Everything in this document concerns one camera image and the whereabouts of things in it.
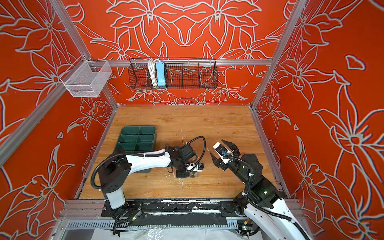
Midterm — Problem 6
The green divided organizer tray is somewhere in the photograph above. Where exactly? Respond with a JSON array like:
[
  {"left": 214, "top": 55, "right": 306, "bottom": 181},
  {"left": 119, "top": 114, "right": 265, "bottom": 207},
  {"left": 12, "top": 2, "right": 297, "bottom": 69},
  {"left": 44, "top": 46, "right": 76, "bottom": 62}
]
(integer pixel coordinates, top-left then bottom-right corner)
[{"left": 115, "top": 125, "right": 157, "bottom": 174}]

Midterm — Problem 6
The brown argyle sock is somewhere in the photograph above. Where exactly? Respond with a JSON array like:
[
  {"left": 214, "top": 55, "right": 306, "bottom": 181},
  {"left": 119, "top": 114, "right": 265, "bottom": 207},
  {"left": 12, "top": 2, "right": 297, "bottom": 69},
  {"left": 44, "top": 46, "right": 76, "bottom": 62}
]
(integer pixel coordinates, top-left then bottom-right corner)
[{"left": 189, "top": 168, "right": 203, "bottom": 178}]

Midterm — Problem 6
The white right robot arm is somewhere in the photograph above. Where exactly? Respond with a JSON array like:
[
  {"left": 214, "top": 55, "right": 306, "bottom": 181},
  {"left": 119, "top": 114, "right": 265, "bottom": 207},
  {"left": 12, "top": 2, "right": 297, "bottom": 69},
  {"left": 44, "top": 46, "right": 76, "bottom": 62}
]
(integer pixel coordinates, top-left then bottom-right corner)
[{"left": 211, "top": 140, "right": 311, "bottom": 240}]

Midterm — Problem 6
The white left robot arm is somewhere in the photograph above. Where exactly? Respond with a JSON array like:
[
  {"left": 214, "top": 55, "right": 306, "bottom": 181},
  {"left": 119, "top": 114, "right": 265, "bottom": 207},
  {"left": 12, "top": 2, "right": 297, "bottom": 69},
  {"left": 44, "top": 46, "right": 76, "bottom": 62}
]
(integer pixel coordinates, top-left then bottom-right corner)
[{"left": 90, "top": 145, "right": 198, "bottom": 210}]

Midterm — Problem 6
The blue box in basket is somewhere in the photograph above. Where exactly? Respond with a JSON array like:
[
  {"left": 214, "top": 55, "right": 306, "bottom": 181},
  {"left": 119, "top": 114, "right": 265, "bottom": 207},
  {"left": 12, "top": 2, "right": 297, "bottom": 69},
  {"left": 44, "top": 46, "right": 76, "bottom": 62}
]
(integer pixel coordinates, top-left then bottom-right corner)
[{"left": 156, "top": 62, "right": 166, "bottom": 88}]

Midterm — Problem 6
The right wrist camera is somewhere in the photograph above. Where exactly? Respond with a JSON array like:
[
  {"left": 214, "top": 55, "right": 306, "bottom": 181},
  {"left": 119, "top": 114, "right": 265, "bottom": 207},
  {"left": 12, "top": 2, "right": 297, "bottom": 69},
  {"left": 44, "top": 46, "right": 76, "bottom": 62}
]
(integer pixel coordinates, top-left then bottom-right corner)
[{"left": 213, "top": 142, "right": 230, "bottom": 158}]

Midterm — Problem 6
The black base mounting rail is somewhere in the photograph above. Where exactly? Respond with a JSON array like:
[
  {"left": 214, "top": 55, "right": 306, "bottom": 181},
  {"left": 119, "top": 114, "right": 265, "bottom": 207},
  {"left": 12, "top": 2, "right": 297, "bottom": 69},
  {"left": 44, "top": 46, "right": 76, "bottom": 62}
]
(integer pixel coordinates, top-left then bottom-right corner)
[{"left": 101, "top": 199, "right": 258, "bottom": 231}]

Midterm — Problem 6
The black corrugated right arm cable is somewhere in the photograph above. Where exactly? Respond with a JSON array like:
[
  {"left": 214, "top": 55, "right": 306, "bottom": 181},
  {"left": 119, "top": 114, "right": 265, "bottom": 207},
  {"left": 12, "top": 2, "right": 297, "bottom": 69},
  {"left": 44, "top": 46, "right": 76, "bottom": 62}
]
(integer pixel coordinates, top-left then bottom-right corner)
[{"left": 221, "top": 154, "right": 310, "bottom": 240}]

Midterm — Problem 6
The black wire wall basket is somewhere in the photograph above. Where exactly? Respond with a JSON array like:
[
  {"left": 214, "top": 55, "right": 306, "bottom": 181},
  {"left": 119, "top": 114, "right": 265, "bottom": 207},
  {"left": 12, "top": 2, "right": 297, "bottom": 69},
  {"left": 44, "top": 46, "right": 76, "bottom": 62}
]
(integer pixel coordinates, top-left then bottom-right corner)
[{"left": 128, "top": 58, "right": 219, "bottom": 90}]

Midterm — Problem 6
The white cable bundle in basket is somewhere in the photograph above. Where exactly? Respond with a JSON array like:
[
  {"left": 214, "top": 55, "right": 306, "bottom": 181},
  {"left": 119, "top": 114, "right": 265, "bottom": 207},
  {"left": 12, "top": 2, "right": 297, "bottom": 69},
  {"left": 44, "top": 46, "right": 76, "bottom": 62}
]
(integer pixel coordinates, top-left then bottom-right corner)
[{"left": 147, "top": 59, "right": 158, "bottom": 88}]

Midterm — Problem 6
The clear plastic wall bin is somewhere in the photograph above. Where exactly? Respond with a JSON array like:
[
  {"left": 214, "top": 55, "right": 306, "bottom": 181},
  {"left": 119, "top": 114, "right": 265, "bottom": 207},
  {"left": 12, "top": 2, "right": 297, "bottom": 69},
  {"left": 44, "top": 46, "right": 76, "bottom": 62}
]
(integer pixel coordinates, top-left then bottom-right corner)
[{"left": 59, "top": 56, "right": 112, "bottom": 98}]

